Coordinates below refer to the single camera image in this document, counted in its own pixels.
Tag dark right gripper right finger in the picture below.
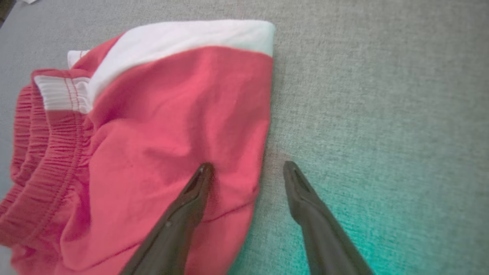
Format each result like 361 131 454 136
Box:
283 160 376 275

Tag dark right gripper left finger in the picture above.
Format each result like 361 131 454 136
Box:
120 162 215 275

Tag red basketball shorts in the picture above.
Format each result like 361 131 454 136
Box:
0 19 276 275

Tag grey fabric sofa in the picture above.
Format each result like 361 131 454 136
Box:
0 0 489 275

